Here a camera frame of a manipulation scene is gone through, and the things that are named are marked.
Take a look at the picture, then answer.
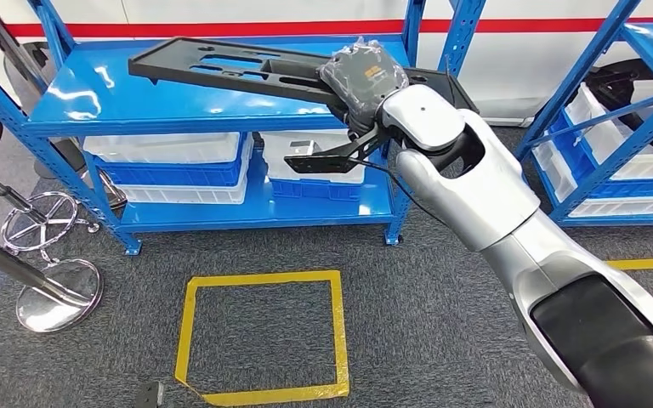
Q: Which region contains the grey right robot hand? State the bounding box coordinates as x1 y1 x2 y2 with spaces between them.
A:
317 37 411 136

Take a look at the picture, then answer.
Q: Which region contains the black plastic plate frame part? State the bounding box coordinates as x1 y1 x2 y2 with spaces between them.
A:
128 36 480 114

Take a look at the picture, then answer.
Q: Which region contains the blue metal shelf rack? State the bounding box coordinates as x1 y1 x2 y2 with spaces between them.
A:
0 0 488 258

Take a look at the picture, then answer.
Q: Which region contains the red barrier belt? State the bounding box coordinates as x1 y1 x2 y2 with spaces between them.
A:
5 16 653 39

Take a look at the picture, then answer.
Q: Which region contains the white car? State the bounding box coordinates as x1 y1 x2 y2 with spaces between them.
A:
0 0 653 128

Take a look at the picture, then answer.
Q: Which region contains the blue metal rack on casters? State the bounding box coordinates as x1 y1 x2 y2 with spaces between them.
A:
514 0 653 228

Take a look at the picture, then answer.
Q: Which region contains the yellow floor tape square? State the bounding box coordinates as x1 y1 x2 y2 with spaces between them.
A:
174 269 351 408

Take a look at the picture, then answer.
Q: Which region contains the yellow floor tape line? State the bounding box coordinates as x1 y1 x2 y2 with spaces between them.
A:
605 257 653 271

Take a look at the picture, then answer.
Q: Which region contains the chrome stanchion with disc base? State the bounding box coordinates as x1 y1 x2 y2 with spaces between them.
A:
0 224 105 334

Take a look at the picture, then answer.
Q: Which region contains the dark grey robot foot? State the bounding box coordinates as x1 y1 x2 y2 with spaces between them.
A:
134 382 168 408

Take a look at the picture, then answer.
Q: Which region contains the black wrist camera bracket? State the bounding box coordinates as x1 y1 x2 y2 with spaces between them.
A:
284 126 387 174

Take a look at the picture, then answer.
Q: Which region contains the black camera cable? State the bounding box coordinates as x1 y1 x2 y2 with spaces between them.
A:
351 157 446 224

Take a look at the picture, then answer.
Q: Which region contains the black-headed stanchion post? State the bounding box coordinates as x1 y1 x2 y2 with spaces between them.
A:
0 9 128 211

